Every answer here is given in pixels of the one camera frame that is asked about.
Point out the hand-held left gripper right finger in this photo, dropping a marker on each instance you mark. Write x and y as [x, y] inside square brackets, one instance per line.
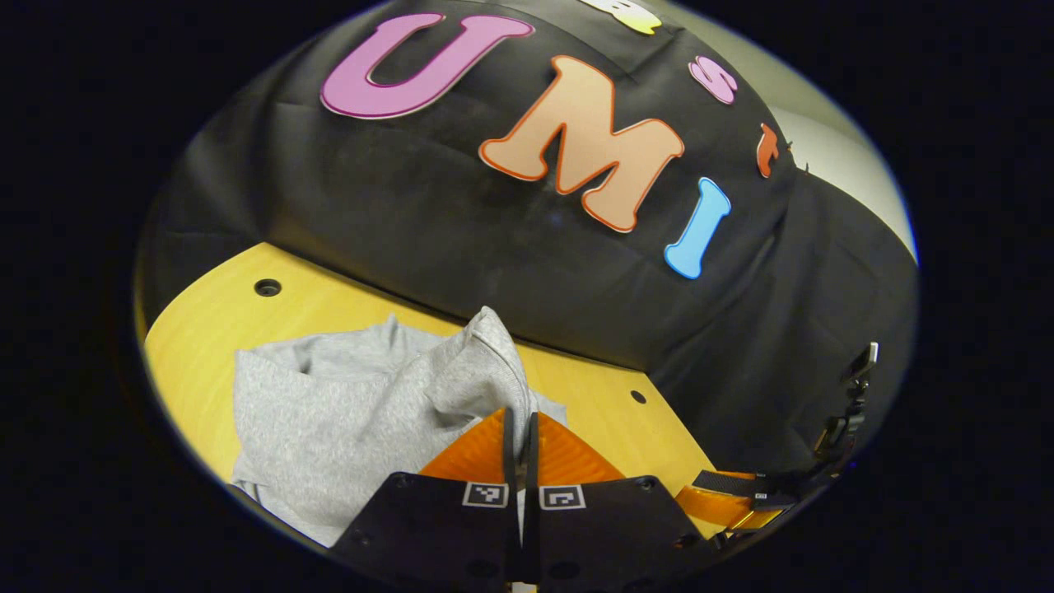
[533, 527]

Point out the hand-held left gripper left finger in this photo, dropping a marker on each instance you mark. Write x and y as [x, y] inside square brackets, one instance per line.
[509, 527]

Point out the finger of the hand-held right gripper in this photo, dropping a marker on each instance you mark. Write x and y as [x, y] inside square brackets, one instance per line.
[725, 504]

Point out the black backdrop cloth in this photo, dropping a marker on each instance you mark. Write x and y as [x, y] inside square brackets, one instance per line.
[494, 247]

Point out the grey zip sweatshirt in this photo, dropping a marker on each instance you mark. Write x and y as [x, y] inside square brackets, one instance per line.
[346, 412]

